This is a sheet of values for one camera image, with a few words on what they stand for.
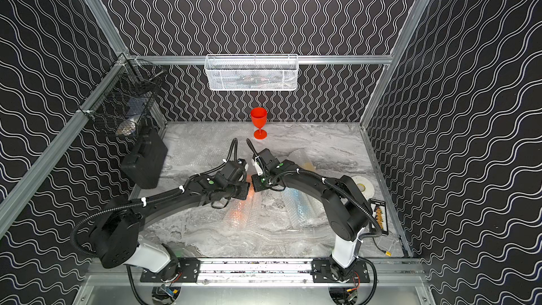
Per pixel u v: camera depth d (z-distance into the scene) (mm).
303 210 804
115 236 430
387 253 781
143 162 857
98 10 766
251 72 606
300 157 951
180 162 1033
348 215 468
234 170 664
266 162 704
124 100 934
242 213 798
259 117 1037
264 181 776
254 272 762
